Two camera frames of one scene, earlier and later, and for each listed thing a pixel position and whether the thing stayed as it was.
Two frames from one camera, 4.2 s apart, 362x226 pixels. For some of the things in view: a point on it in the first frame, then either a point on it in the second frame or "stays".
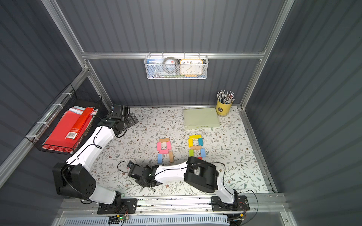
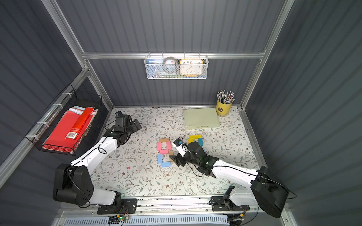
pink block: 159,146 stays
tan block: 164,140 stays
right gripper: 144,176 -> 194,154
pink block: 168,145 stays
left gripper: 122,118 -> 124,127
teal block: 200,141 stays
